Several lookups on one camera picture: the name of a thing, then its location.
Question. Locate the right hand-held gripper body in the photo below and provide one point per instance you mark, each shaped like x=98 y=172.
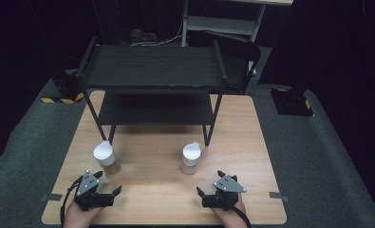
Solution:
x=228 y=185

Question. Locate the person's left hand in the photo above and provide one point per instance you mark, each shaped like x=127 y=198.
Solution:
x=79 y=218

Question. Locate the pale spice jar white lid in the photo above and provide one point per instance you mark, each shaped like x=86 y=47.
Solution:
x=191 y=153

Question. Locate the brown spice jar white lid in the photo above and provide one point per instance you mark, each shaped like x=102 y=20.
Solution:
x=104 y=155

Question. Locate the person's right hand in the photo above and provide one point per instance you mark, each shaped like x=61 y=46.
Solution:
x=229 y=218

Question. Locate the grey tape strip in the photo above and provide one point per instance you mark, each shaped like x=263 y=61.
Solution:
x=51 y=197
x=278 y=196

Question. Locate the white metal frame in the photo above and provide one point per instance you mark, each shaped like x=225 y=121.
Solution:
x=220 y=24

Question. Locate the black stand base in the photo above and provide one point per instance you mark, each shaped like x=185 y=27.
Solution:
x=291 y=101

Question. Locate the black two-tier metal rack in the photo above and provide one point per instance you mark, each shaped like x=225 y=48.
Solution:
x=153 y=65

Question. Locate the stand base yellow-black striped tape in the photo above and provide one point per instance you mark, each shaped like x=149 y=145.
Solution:
x=63 y=91

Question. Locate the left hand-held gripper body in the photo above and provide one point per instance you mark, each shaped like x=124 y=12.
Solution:
x=87 y=188

